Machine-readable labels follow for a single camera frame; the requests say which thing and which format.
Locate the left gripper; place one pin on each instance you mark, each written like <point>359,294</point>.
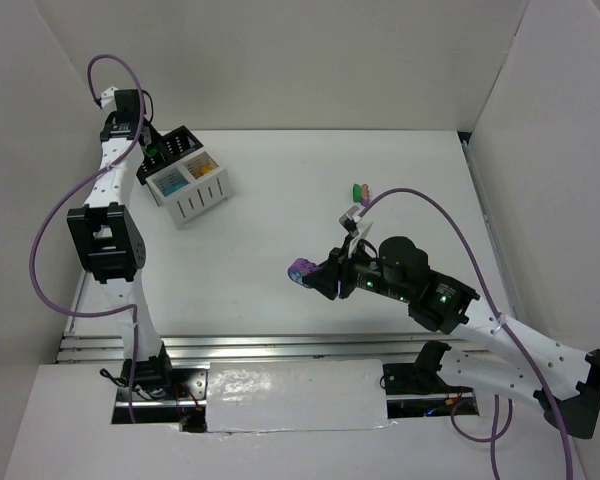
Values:
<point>156,157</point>

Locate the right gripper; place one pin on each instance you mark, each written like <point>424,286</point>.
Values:
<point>341,276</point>

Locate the purple lotus lego brick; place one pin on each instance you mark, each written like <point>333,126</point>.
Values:
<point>300,268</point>

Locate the yellow rounded lego brick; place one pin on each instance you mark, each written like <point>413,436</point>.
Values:
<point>203,171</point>

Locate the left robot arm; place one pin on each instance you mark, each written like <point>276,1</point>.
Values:
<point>112,249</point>

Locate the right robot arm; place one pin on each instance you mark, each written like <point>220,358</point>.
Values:
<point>561,382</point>

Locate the black slotted container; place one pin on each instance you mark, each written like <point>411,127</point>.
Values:
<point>180,142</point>

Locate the white slotted container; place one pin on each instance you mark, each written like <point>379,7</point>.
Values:
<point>199,195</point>

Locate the white foam board front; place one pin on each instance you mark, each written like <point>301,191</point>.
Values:
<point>295,396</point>

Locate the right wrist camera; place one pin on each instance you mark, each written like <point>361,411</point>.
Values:
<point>356,226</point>

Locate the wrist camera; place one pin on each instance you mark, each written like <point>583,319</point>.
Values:
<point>356,226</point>
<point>107,100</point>

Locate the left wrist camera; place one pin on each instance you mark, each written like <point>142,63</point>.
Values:
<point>107,100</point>

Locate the aluminium table rail front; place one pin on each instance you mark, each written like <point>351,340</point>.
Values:
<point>190,349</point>

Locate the aluminium rail right side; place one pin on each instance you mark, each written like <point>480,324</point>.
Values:
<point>513,300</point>

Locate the aluminium rail left side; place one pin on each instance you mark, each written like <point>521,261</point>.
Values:
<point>78,294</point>

